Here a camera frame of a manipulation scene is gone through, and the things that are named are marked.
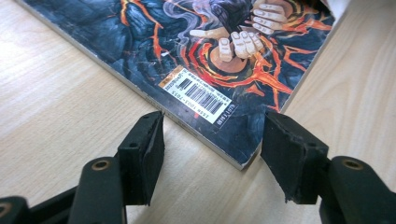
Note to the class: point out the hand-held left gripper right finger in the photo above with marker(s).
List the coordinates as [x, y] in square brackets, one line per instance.
[292, 161]

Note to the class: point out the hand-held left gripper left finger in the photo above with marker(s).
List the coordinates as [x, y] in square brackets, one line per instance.
[141, 158]

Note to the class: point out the illustrated magazine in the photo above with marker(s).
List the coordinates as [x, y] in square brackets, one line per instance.
[140, 46]

